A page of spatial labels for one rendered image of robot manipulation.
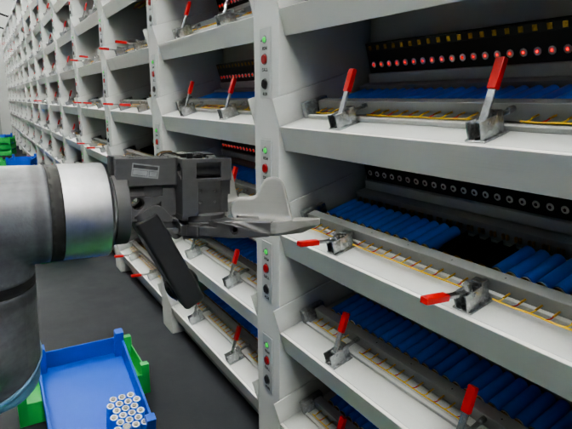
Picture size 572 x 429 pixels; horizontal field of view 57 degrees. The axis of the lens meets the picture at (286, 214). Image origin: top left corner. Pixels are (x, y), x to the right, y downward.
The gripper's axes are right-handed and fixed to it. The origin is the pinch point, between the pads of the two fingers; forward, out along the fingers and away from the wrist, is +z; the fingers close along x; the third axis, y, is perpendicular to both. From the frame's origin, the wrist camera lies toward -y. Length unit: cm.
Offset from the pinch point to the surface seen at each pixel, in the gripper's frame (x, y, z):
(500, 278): -14.1, -6.6, 21.3
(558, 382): -24.9, -13.5, 17.2
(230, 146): 91, 0, 33
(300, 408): 30, -48, 22
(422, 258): -1.6, -7.5, 21.1
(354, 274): 7.6, -11.9, 16.7
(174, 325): 100, -57, 19
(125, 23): 170, 43, 23
